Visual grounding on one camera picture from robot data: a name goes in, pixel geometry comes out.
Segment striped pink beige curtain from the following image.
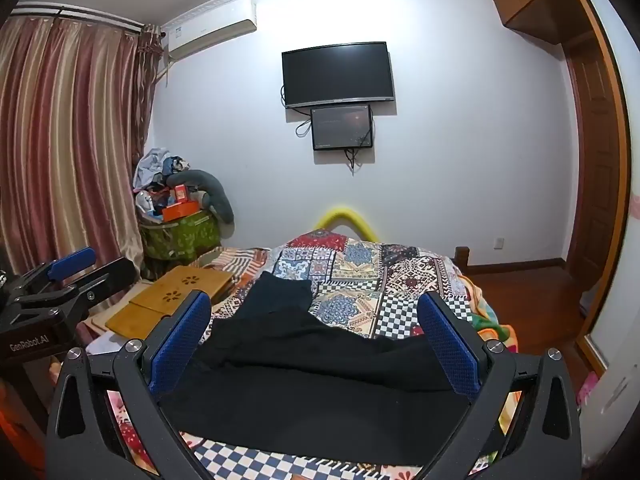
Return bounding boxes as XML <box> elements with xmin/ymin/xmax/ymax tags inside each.
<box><xmin>0</xmin><ymin>10</ymin><xmax>156</xmax><ymax>286</ymax></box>

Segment wooden door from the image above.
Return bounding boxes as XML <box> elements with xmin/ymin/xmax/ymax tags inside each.
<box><xmin>562</xmin><ymin>0</ymin><xmax>632</xmax><ymax>321</ymax></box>

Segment yellow foam tube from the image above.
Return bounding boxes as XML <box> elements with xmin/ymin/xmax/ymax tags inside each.
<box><xmin>312</xmin><ymin>203</ymin><xmax>384</xmax><ymax>242</ymax></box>

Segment black wall television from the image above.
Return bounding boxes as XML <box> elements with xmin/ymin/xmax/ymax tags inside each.
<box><xmin>281</xmin><ymin>41</ymin><xmax>396</xmax><ymax>110</ymax></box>

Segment bamboo lap desk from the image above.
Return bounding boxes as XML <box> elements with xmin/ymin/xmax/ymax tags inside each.
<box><xmin>105</xmin><ymin>265</ymin><xmax>237</xmax><ymax>342</ymax></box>

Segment patchwork printed blanket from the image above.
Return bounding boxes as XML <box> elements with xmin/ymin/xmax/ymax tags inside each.
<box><xmin>85</xmin><ymin>230</ymin><xmax>521</xmax><ymax>480</ymax></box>

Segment green fabric storage basket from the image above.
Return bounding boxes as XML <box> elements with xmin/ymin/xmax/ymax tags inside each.
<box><xmin>138</xmin><ymin>210</ymin><xmax>224</xmax><ymax>264</ymax></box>

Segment pink cloth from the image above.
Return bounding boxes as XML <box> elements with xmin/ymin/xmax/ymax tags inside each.
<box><xmin>576</xmin><ymin>372</ymin><xmax>599</xmax><ymax>407</ymax></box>

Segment white air conditioner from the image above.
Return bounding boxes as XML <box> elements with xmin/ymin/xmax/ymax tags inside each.
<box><xmin>161</xmin><ymin>0</ymin><xmax>259</xmax><ymax>64</ymax></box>

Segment orange green fleece blanket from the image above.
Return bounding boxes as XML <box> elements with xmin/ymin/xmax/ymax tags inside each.
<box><xmin>465</xmin><ymin>280</ymin><xmax>522</xmax><ymax>356</ymax></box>

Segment orange box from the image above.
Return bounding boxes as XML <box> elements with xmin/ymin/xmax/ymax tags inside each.
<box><xmin>162</xmin><ymin>201</ymin><xmax>201</xmax><ymax>224</ymax></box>

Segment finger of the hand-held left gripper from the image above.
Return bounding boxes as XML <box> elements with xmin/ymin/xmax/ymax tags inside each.
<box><xmin>47</xmin><ymin>257</ymin><xmax>139</xmax><ymax>328</ymax></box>
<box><xmin>7</xmin><ymin>247</ymin><xmax>97</xmax><ymax>308</ymax></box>

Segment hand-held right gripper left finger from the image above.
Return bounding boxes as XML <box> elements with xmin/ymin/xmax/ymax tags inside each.
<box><xmin>46</xmin><ymin>290</ymin><xmax>213</xmax><ymax>480</ymax></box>

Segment black pants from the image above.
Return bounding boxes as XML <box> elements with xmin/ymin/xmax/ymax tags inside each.
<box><xmin>159</xmin><ymin>271</ymin><xmax>506</xmax><ymax>467</ymax></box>

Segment curtain rail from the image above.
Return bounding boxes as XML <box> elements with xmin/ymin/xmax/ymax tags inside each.
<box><xmin>10</xmin><ymin>2</ymin><xmax>147</xmax><ymax>32</ymax></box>

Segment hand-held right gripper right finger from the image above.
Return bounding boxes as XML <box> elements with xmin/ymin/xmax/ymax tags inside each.
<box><xmin>416</xmin><ymin>290</ymin><xmax>583</xmax><ymax>480</ymax></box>

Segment small black wall monitor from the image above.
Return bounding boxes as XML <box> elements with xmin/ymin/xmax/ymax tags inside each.
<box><xmin>310</xmin><ymin>104</ymin><xmax>375</xmax><ymax>152</ymax></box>

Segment grey curved pillow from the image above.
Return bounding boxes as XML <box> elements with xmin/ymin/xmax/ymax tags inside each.
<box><xmin>166</xmin><ymin>167</ymin><xmax>235</xmax><ymax>226</ymax></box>

